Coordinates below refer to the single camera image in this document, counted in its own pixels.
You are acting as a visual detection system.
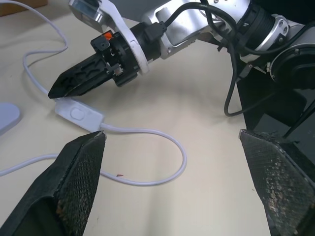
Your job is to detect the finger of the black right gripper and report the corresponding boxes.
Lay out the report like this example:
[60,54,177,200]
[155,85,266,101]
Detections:
[64,73,115,98]
[47,55,109,100]

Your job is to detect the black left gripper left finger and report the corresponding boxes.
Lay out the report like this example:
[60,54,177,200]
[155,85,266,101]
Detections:
[0,131,107,236]

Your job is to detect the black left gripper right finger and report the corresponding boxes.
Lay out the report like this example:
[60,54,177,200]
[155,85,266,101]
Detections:
[238,129,315,236]

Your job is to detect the white inline cord switch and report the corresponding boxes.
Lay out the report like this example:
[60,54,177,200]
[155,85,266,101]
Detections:
[54,97,104,132]

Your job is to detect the white desk lamp base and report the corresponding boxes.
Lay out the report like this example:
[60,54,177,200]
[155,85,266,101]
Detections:
[0,102,21,136]

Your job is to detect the black robot body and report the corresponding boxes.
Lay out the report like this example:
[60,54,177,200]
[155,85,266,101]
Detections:
[235,21,315,160]

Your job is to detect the brown cardboard box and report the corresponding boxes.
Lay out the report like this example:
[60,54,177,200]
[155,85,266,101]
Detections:
[0,0,49,18]

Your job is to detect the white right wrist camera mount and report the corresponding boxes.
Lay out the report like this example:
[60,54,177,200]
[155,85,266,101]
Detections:
[68,0,150,75]

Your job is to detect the white lamp cord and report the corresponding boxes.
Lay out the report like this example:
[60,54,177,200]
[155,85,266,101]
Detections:
[0,0,188,187]

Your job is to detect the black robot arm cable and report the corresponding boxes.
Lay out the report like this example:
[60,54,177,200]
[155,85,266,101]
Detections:
[144,0,279,118]

